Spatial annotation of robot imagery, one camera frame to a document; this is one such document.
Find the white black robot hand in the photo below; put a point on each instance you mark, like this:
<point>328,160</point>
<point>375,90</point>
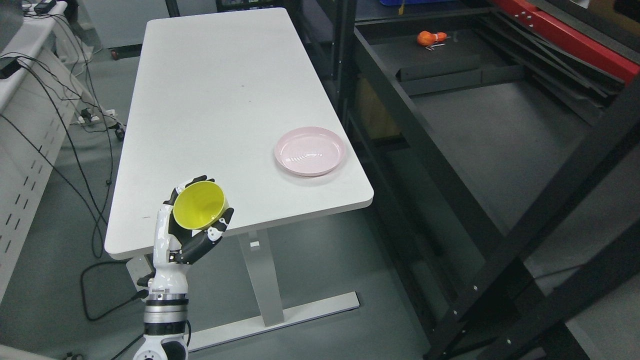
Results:
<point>176,248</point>

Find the yellow plastic cup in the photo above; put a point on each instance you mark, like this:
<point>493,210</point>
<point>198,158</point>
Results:
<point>199,205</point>

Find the black metal shelf rack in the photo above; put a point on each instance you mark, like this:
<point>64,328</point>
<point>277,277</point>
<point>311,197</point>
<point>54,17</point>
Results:
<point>505,163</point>

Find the white power strip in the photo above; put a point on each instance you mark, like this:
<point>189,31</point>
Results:
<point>108,118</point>

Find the white table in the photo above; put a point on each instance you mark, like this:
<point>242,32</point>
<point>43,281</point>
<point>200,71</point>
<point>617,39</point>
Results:
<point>213,95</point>

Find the pink plastic plate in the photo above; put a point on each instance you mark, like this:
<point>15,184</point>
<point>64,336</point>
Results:
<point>310,151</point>

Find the white side desk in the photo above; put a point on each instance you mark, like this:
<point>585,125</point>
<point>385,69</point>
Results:
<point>34,117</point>

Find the orange toy object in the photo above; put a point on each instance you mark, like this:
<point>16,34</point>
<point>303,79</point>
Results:
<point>429,39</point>

